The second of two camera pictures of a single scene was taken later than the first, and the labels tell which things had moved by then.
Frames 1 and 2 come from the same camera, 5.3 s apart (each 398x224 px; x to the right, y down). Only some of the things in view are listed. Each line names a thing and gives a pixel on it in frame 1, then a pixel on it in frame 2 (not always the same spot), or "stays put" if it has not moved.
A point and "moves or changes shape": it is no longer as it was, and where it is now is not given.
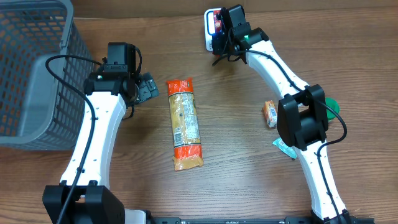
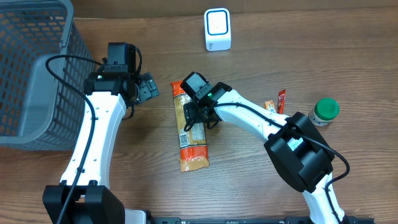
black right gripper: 219,45 to 190,112
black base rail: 245,220 stays put
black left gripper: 148,88 stays put
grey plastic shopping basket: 38,112 stays put
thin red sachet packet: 217,23 moves or changes shape
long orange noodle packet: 185,124 moves or changes shape
